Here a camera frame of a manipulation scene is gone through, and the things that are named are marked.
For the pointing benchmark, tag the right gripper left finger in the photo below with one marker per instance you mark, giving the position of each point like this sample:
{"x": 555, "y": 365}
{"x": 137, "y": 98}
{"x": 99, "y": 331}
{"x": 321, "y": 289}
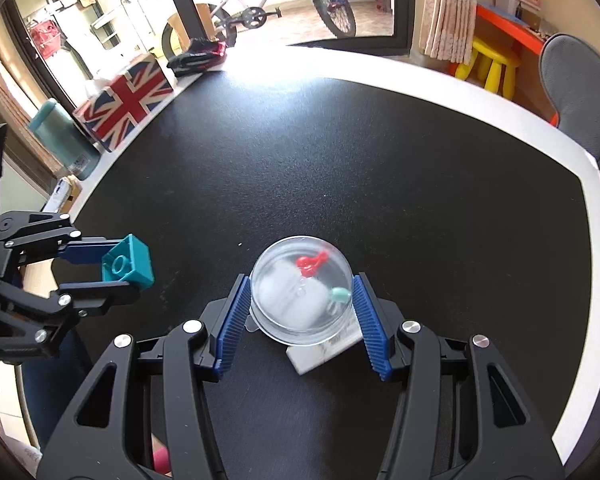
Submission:
{"x": 229, "y": 325}

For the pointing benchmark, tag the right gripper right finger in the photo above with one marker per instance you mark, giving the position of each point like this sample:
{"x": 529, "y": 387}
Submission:
{"x": 377, "y": 339}

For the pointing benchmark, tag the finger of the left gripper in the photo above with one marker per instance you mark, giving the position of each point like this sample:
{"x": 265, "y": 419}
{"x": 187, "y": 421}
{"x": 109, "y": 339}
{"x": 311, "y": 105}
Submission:
{"x": 29, "y": 237}
{"x": 74, "y": 301}

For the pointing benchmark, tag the clear container with red toy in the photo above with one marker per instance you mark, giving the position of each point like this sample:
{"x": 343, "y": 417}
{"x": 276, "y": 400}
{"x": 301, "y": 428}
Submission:
{"x": 301, "y": 292}

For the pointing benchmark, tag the white square device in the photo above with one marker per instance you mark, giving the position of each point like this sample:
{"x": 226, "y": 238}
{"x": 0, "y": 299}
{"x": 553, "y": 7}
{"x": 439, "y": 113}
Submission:
{"x": 305, "y": 359}

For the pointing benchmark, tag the teal toy brick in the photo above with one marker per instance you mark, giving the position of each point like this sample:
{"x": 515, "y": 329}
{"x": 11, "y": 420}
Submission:
{"x": 128, "y": 261}

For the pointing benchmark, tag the pink trash bin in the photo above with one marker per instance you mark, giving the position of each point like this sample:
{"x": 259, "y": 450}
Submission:
{"x": 162, "y": 461}

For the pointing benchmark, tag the white smartphone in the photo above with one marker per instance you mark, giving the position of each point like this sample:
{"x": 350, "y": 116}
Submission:
{"x": 60, "y": 196}

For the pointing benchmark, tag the green thermos bottle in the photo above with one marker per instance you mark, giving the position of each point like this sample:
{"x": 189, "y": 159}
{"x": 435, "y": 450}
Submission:
{"x": 56, "y": 130}

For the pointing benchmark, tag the black table mat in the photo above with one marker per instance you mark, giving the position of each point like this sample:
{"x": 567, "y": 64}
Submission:
{"x": 477, "y": 245}

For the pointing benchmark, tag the union jack tissue box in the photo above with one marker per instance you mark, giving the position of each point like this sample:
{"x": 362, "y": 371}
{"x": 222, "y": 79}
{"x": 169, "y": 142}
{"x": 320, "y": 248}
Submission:
{"x": 125, "y": 101}

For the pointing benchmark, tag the black red gloves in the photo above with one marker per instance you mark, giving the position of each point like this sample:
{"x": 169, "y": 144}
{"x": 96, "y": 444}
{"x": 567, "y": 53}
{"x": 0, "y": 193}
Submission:
{"x": 200, "y": 56}

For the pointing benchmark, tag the yellow plastic stool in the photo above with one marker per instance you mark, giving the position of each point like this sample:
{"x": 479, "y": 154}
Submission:
{"x": 496, "y": 68}

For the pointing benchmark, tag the beige curtain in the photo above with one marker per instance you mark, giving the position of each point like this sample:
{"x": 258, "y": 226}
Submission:
{"x": 447, "y": 29}

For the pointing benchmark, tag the white bicycle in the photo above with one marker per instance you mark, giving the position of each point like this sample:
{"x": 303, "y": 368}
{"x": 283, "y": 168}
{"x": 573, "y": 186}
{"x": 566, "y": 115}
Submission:
{"x": 270, "y": 5}

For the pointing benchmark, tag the red kids table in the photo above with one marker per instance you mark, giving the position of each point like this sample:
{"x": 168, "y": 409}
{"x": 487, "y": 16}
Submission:
{"x": 522, "y": 35}

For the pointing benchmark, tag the grey sofa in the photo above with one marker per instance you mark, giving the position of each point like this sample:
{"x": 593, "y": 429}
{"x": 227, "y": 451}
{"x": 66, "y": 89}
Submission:
{"x": 570, "y": 75}

